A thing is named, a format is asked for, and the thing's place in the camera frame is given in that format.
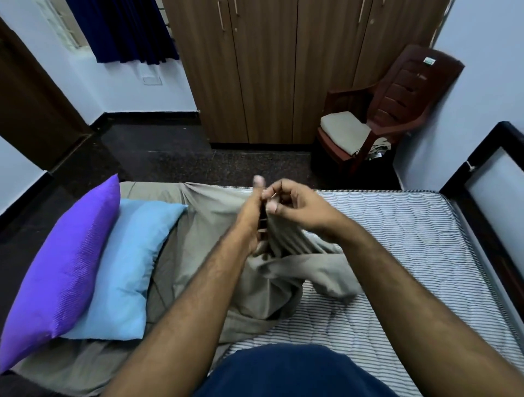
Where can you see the person's left hand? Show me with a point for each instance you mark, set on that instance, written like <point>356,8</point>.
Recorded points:
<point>249,221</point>

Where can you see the person's right hand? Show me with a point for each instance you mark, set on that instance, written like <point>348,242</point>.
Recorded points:
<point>311,212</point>

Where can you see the plain taupe bed sheet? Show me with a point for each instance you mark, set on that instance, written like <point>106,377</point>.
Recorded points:
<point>204,212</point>

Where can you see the beige striped bed sheet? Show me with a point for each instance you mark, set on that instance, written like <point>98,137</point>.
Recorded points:
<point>344,131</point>

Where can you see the light blue pillow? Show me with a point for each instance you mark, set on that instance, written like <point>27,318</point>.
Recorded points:
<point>123,270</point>

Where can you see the brown wooden wardrobe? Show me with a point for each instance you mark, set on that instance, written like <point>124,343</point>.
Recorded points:
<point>266,73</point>

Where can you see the purple dotted pillow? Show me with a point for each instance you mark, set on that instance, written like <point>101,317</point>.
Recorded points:
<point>61,274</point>

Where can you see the person's right forearm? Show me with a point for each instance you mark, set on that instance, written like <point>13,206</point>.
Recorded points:
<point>430,319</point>

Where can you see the person's left forearm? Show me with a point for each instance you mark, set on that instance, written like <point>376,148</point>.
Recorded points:
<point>180,323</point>

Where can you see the person's navy blue shirt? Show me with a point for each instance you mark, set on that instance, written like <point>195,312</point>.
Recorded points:
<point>294,376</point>

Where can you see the white striped mattress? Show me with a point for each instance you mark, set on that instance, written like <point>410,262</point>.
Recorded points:
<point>409,237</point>

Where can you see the maroon plastic chair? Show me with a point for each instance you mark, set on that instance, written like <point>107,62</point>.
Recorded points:
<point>409,90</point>

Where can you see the dark blue curtain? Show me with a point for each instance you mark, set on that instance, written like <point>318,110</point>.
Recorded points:
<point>123,28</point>

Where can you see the white window grille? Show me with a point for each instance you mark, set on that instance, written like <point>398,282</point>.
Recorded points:
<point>61,24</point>

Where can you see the white wall switch plate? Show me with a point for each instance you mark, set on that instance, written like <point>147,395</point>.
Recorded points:
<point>152,75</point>

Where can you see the dark wooden bed frame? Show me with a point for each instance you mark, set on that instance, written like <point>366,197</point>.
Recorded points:
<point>491,147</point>

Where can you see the printed wall poster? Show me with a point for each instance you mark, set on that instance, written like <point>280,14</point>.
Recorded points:
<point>442,22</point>

